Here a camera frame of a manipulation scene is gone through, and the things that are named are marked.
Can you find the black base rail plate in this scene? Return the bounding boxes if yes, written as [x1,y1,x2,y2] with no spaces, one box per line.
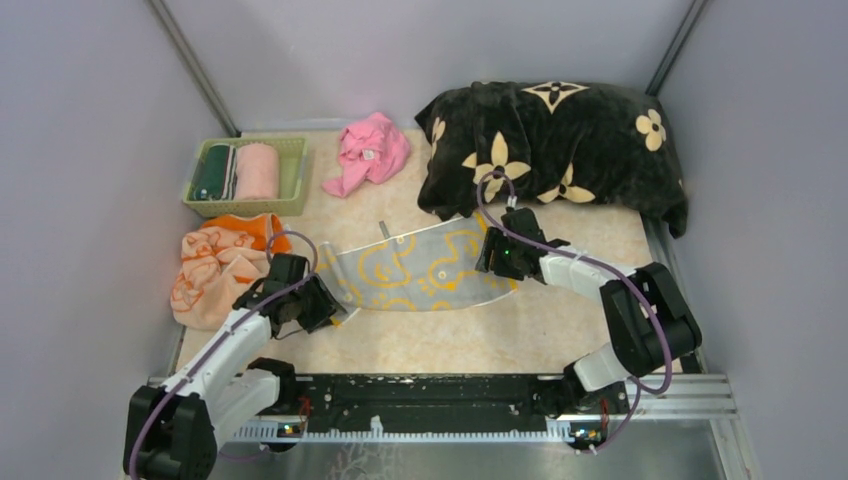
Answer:
[263,374,630,434]

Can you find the pink towel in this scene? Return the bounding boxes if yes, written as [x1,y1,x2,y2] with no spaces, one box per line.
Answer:
[322,112,411,198]

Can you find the orange peach towel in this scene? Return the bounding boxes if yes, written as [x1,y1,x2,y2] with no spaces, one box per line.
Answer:
[170,213,291,331]

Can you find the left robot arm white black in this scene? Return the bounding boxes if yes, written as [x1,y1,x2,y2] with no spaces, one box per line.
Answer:
[123,253,343,479]

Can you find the grey yellow duck towel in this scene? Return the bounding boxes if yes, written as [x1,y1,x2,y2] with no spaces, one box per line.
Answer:
[317,213,517,325]

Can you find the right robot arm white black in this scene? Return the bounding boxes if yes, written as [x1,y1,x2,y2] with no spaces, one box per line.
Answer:
[476,208,702,412]

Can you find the green plastic basket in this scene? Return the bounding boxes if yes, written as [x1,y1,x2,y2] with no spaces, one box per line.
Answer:
[182,137,308,218]

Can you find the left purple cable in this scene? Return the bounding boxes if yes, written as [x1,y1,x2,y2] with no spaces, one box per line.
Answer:
[127,230,319,480]

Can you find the rolled peach towel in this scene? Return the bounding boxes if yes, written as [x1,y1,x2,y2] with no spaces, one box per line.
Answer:
[234,143,280,201]

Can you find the rolled dark green towel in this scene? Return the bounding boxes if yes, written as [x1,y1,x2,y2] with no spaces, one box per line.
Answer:
[188,143,237,201]

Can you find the black floral pillow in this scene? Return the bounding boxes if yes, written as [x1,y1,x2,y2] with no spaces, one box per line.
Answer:
[415,81,688,238]

